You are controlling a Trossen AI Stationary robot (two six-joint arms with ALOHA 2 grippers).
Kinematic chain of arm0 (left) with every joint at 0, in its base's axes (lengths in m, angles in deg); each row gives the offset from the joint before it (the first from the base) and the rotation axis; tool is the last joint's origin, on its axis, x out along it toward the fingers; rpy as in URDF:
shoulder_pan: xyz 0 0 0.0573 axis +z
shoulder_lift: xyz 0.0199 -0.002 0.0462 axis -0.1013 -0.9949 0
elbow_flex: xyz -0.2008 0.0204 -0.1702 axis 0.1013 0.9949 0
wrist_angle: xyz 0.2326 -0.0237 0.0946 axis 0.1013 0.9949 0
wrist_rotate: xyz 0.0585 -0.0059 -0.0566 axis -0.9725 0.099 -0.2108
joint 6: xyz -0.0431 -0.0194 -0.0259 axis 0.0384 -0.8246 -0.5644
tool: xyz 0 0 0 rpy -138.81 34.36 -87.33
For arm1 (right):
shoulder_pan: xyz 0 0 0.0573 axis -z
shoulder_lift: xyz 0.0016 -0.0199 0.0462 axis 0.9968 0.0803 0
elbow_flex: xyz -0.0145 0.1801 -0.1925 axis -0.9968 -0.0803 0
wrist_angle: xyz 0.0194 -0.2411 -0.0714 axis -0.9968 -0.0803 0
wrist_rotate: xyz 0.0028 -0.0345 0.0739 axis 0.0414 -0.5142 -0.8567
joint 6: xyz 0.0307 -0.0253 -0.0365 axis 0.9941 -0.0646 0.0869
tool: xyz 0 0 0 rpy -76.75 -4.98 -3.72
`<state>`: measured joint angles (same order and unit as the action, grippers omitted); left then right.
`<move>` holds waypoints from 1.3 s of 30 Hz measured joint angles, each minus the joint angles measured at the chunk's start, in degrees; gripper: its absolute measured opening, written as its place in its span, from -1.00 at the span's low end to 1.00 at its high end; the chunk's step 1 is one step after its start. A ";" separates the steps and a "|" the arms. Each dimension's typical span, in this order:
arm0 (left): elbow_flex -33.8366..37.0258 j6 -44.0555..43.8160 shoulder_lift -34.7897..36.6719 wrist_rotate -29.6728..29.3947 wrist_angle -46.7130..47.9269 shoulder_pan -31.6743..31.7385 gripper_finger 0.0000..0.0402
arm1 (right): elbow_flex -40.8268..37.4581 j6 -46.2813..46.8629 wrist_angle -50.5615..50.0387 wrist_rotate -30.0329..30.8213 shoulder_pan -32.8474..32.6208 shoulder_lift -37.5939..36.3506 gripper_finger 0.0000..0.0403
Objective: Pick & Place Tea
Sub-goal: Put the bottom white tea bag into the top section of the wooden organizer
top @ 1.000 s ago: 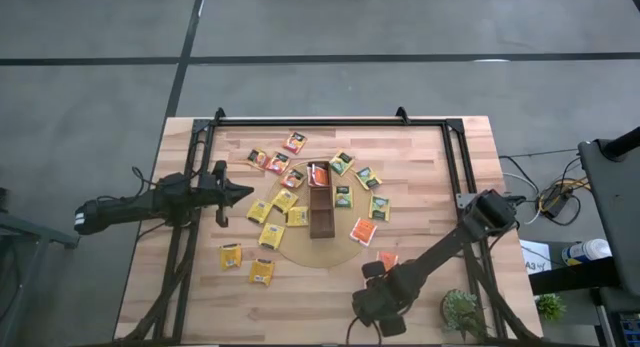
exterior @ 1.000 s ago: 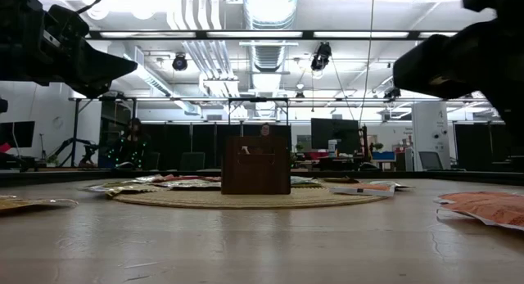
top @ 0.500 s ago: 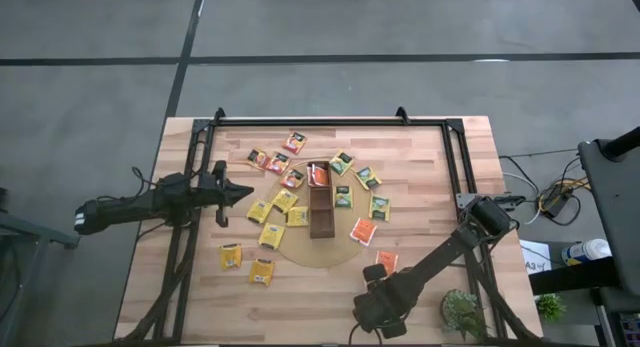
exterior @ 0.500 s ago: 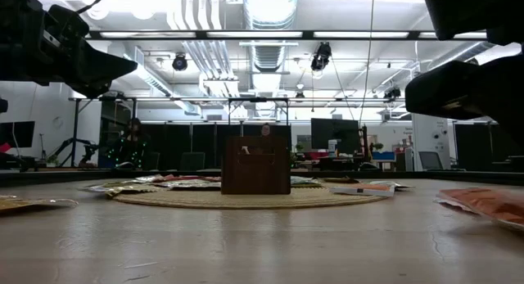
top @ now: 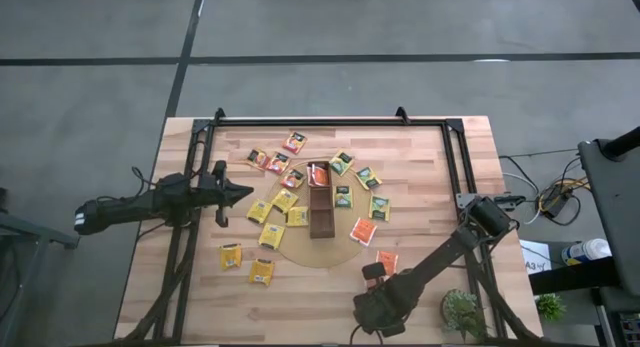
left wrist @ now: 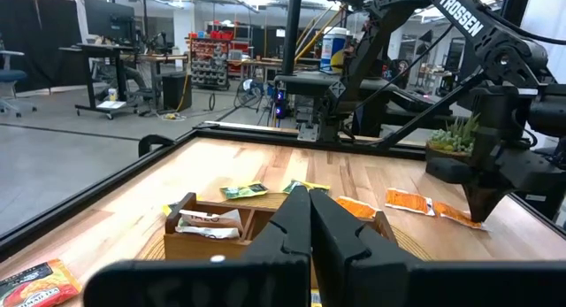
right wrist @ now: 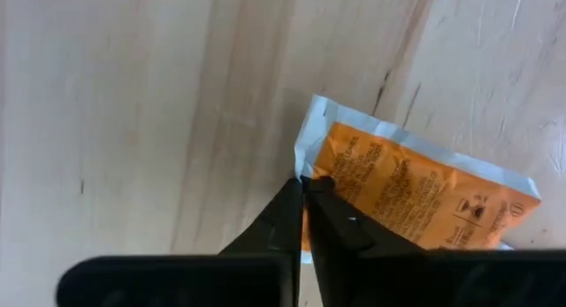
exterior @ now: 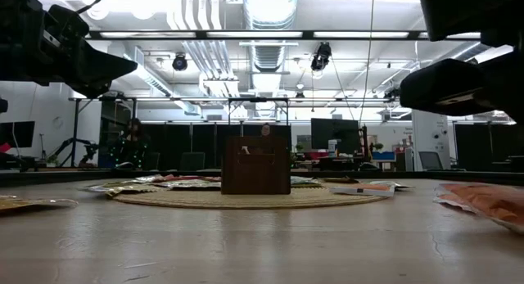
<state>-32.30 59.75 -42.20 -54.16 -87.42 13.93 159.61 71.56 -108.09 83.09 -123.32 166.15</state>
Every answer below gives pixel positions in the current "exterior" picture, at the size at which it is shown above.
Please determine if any white pillar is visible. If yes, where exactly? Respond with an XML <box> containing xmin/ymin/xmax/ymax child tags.
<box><xmin>411</xmin><ymin>110</ymin><xmax>451</xmax><ymax>171</ymax></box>

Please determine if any black overhead crossbeam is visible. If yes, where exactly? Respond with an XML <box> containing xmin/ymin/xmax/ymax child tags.
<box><xmin>84</xmin><ymin>29</ymin><xmax>484</xmax><ymax>42</ymax></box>

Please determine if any black partition wall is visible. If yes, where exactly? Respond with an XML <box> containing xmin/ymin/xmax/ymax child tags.
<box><xmin>454</xmin><ymin>122</ymin><xmax>524</xmax><ymax>173</ymax></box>
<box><xmin>138</xmin><ymin>123</ymin><xmax>292</xmax><ymax>171</ymax></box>

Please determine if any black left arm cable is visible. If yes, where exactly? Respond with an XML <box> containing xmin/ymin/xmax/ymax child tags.
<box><xmin>75</xmin><ymin>0</ymin><xmax>110</xmax><ymax>14</ymax></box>

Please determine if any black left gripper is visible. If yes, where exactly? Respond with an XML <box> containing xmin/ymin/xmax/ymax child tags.
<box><xmin>16</xmin><ymin>0</ymin><xmax>138</xmax><ymax>99</ymax></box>

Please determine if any thin hanging cable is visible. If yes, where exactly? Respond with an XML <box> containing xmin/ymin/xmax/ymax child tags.
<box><xmin>359</xmin><ymin>0</ymin><xmax>376</xmax><ymax>128</ymax></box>

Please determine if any black metal scaffold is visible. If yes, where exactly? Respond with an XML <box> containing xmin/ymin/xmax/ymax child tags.
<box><xmin>67</xmin><ymin>96</ymin><xmax>396</xmax><ymax>170</ymax></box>

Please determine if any round woven placemat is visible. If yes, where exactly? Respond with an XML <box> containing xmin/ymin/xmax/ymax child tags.
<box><xmin>112</xmin><ymin>178</ymin><xmax>388</xmax><ymax>210</ymax></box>

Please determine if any silver ventilation duct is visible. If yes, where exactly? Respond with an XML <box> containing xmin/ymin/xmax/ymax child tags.
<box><xmin>241</xmin><ymin>0</ymin><xmax>300</xmax><ymax>92</ymax></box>

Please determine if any white rectangular air duct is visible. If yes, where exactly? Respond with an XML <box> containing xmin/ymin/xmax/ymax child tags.
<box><xmin>122</xmin><ymin>46</ymin><xmax>201</xmax><ymax>115</ymax></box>

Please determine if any brown wooden tea box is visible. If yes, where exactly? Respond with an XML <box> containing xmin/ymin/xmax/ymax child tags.
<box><xmin>220</xmin><ymin>135</ymin><xmax>291</xmax><ymax>196</ymax></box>

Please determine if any orange white tea packet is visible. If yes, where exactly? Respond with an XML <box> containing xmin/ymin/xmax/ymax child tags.
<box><xmin>328</xmin><ymin>182</ymin><xmax>397</xmax><ymax>197</ymax></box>
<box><xmin>433</xmin><ymin>182</ymin><xmax>524</xmax><ymax>236</ymax></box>

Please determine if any black monitor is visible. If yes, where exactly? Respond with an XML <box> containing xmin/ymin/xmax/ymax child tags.
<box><xmin>309</xmin><ymin>118</ymin><xmax>361</xmax><ymax>155</ymax></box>
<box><xmin>0</xmin><ymin>119</ymin><xmax>36</xmax><ymax>149</ymax></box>

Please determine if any grey office chair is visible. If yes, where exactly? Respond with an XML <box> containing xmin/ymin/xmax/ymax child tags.
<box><xmin>418</xmin><ymin>151</ymin><xmax>444</xmax><ymax>171</ymax></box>

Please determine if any dark green chair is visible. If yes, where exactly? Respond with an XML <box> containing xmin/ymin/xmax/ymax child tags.
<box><xmin>141</xmin><ymin>151</ymin><xmax>161</xmax><ymax>171</ymax></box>
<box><xmin>178</xmin><ymin>151</ymin><xmax>206</xmax><ymax>171</ymax></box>

